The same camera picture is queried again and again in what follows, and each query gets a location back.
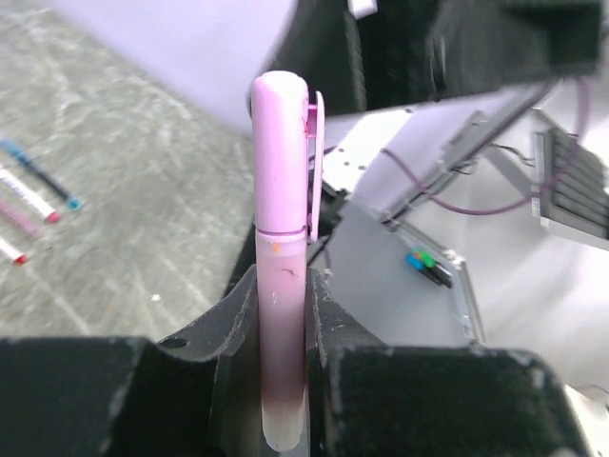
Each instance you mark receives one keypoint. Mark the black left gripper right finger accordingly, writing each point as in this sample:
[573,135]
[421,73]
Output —
[367,398]

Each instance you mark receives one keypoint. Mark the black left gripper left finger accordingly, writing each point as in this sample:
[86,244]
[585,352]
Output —
[196,393]

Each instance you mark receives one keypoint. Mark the white pen red cap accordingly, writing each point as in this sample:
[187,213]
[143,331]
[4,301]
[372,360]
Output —
[16,256]

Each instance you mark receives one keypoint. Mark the blue pen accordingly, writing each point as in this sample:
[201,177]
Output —
[61,192]

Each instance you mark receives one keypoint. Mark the red crayon pen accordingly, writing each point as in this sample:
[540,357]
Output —
[19,220]

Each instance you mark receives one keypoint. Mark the white pen red tip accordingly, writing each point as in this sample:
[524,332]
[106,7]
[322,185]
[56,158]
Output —
[47,213]

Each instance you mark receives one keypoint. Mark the lilac block cap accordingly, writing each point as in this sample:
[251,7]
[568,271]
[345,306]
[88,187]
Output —
[288,141]

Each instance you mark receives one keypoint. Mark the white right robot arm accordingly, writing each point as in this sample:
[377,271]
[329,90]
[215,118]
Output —
[411,52]

